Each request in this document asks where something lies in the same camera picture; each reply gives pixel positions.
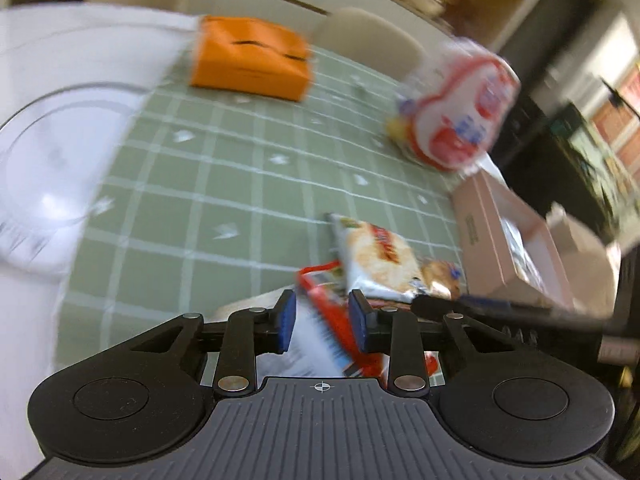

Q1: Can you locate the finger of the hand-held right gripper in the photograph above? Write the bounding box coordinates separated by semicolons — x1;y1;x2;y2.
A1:
410;294;616;335

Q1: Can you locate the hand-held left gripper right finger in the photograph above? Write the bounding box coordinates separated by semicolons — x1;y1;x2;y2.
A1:
348;290;506;396

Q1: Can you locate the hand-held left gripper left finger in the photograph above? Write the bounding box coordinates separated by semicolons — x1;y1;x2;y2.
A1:
132;290;298;398

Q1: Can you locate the red snack packet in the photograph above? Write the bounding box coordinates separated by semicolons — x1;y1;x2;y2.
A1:
296;260;443;381

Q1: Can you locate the beige pastry snack packet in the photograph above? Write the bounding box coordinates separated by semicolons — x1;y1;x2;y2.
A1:
417;257;463;301

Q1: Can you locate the pink cardboard box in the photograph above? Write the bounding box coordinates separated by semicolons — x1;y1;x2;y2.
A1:
452;170;576;311

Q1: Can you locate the white snack packet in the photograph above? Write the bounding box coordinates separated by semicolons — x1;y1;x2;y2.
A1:
327;212;426;303

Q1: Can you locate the green checked tablecloth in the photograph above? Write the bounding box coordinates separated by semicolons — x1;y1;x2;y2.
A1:
52;35;501;386

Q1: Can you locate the glass fish tank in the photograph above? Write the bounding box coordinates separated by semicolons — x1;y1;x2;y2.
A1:
500;95;640;242

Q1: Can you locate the rabbit print candy bag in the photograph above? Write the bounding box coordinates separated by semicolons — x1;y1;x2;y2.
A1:
387;37;521;177

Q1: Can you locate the red framed picture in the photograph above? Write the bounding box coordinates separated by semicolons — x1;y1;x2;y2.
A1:
592;102;639;155

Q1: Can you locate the orange paper box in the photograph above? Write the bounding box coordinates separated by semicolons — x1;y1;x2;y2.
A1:
189;15;314;103

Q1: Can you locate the round glass turntable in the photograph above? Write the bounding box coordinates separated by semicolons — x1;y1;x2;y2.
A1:
0;82;146;272

